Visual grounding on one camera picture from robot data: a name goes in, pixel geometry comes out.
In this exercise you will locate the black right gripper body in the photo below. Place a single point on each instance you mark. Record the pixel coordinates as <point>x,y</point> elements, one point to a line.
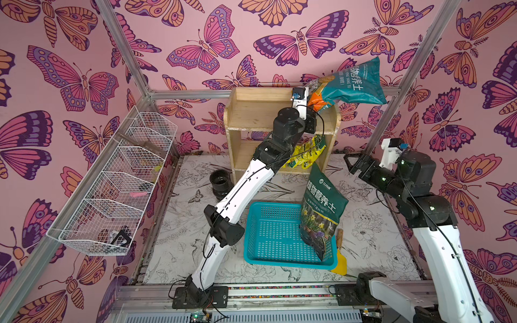
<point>367,166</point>

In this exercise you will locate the dark green soil bag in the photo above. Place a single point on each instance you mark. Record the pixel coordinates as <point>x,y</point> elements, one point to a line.
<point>321,210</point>

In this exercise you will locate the teal orange soil bag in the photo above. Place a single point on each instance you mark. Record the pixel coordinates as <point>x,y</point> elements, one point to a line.
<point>358,84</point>

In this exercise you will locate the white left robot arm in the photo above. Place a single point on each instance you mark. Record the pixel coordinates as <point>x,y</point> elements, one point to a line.
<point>224,229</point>

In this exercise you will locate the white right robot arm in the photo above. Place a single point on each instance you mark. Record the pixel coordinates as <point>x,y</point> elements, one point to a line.
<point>434,224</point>

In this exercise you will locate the wooden two-tier shelf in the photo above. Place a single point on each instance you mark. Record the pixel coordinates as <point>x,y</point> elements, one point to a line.
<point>254,109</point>

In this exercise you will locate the teal plastic basket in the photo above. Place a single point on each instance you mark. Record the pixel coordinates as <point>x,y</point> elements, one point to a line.
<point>272,237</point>

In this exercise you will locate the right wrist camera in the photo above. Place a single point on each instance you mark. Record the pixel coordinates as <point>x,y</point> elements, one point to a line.
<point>392,150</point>

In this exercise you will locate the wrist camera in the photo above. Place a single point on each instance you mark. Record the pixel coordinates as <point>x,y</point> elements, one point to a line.
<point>392,150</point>
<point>300,100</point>

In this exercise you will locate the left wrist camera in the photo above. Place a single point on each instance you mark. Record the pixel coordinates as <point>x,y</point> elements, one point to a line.
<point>300,100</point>

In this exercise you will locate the aluminium frame post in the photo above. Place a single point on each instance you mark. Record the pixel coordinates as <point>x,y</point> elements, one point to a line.
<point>110,18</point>

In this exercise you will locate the white wire basket rack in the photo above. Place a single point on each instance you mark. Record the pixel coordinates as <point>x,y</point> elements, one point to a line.
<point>105,211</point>

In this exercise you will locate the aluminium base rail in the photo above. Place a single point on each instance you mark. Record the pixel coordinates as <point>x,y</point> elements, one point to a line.
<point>258,302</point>

